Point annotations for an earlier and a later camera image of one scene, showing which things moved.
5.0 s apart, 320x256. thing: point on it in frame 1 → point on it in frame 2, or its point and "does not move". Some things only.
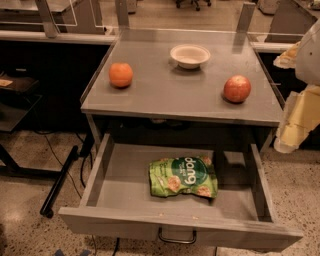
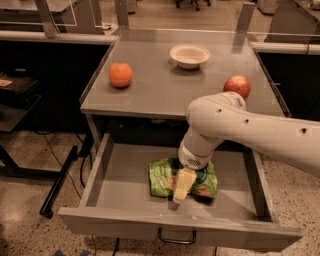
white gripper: x=309 y=57 → x=191 y=160
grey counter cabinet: x=165 y=98 does not move
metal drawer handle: x=194 y=239 does not move
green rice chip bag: x=183 y=174 does not move
